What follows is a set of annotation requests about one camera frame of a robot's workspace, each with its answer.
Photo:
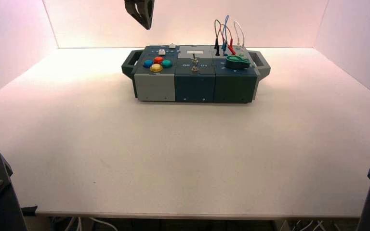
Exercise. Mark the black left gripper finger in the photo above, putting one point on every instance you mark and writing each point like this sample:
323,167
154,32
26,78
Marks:
142,11

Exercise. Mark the metal toggle switch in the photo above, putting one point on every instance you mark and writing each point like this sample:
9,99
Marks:
195,68
195,59

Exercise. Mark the red push button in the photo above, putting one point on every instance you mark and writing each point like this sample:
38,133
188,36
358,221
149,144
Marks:
158,59

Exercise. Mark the blue push button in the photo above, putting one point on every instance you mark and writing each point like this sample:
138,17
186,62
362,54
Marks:
148,63

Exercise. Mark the teal push button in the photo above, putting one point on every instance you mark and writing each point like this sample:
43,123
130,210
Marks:
167,63

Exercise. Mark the yellow push button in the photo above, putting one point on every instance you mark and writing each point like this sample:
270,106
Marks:
156,67

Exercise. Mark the grey and teal task box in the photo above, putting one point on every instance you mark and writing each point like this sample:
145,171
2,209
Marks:
194,86

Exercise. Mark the green rotary knob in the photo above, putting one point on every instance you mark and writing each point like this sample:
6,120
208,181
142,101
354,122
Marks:
237,61

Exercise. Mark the white slide switch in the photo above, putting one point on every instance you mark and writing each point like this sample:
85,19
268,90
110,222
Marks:
162,52

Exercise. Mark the white rocker switch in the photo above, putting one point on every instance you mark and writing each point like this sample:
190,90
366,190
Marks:
172,45

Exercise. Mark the black bracket at table edge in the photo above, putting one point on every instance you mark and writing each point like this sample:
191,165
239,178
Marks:
29,211

